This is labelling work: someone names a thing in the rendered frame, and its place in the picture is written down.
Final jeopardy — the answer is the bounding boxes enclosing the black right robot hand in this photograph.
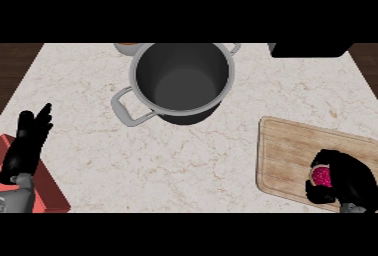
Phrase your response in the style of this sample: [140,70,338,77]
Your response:
[304,148,378,210]

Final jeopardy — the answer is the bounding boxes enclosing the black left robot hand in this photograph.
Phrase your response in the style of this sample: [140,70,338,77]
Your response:
[0,102,55,185]

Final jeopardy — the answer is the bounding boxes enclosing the pink cupcake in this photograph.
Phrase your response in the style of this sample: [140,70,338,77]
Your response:
[310,165,334,188]

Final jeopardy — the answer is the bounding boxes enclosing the wooden cutting board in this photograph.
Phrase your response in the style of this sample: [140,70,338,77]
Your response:
[256,115,378,214]

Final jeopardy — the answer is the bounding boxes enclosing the grey metal pot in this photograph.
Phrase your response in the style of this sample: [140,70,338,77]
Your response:
[111,43,242,128]

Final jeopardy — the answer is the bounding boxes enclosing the red box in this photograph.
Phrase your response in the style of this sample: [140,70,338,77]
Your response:
[0,133,72,214]

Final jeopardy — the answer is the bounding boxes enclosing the grey cup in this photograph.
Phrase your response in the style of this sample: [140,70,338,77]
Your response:
[114,43,145,57]

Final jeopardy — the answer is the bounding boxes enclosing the black appliance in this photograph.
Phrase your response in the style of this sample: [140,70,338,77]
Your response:
[267,43,354,59]

